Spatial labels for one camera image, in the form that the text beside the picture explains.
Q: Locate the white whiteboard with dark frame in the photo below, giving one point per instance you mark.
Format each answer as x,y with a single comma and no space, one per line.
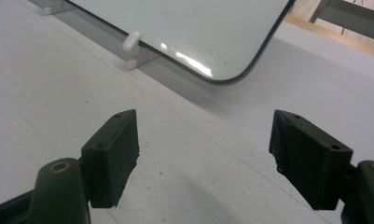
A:
200,28

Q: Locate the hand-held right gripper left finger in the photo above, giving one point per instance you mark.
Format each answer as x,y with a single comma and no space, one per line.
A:
108,161

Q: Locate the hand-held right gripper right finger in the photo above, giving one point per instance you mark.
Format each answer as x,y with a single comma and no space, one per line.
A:
312,161

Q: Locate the white plastic whiteboard stand foot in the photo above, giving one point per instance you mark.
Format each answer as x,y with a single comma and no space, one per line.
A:
135,56

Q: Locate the grey metal frame beam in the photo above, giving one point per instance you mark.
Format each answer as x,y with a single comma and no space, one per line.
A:
355,18

